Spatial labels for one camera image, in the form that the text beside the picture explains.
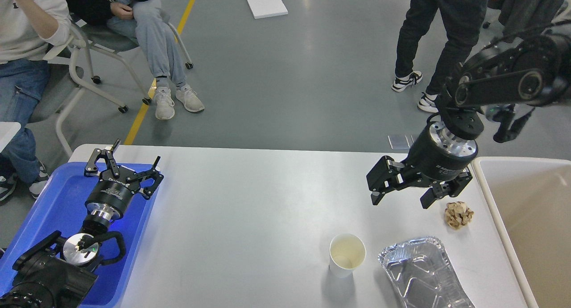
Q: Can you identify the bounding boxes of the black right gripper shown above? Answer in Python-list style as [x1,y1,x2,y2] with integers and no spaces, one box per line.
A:
[366,121,479,209]

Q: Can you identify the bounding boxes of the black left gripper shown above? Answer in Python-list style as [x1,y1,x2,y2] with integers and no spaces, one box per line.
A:
[84,139,164,220]

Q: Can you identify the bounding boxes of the white paper cup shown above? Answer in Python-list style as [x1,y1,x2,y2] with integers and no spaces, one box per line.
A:
[329,233,367,278]

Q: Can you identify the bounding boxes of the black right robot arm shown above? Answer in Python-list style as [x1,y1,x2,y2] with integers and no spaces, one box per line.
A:
[366,20,570,209]

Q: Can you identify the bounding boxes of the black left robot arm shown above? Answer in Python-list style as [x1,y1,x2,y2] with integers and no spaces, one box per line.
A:
[1,142,163,308]

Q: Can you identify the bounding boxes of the right floor socket plate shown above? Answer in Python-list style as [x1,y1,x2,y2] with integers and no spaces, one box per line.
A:
[409,135,418,146]

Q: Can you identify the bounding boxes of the floor socket plate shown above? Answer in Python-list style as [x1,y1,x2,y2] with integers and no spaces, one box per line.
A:
[409,135,418,146]
[387,135,410,150]

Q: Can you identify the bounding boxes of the left floor socket plate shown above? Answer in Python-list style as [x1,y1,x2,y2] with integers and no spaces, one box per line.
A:
[387,135,410,150]

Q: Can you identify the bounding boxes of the crumpled brown paper ball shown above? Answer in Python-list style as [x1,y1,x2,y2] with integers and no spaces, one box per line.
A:
[444,201,474,230]

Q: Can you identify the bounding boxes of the blue plastic tray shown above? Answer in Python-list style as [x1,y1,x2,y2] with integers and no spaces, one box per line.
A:
[0,162,156,308]

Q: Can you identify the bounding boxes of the aluminium foil tray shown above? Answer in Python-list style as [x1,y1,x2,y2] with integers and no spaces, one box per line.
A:
[378,236,474,308]

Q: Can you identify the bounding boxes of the beige plastic bin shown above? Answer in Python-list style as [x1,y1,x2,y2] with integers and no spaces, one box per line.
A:
[472,157,571,308]

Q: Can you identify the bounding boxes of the white side table corner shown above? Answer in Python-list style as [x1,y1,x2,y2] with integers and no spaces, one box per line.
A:
[0,121,21,152]

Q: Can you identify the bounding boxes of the white office chair far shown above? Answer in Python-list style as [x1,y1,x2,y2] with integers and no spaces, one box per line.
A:
[69,9,194,106]

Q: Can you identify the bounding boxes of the white office chair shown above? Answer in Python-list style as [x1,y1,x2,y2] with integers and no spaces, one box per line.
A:
[29,24,128,156]
[69,9,194,106]

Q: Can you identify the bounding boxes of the white office chair near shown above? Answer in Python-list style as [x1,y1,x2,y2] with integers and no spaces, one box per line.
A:
[29,24,128,156]

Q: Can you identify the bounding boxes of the person in grey trousers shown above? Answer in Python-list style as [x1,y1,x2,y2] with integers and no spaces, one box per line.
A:
[66,0,205,120]

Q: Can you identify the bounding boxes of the person in white sweater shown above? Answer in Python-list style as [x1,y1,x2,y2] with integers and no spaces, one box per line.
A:
[0,0,70,201]

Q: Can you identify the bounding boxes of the standing person in black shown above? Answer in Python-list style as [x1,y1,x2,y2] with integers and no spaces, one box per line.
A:
[392,0,507,113]

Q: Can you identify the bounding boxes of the chair with dark jacket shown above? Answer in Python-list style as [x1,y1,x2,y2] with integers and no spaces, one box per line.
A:
[487,0,564,37]

